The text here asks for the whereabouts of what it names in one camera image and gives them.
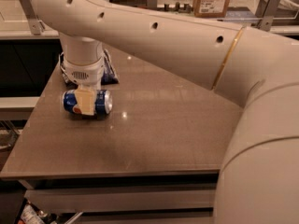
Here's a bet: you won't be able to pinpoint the right metal railing post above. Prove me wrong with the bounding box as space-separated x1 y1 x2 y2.
257 0 280 32

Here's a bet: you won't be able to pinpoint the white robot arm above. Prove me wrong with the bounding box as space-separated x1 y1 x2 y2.
32 0 299 224

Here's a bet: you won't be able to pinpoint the left metal railing post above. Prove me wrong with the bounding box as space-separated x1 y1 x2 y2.
19 0 44 35

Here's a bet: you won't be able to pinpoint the blue chip bag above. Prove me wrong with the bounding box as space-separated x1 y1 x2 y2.
58 49 120 86

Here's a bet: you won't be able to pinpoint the cardboard box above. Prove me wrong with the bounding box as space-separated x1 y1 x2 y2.
193 0 230 18

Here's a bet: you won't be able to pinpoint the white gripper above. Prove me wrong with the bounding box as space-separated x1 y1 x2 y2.
62 58 104 116

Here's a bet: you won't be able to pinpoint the blue pepsi can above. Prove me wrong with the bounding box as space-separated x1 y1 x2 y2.
63 90 113 116

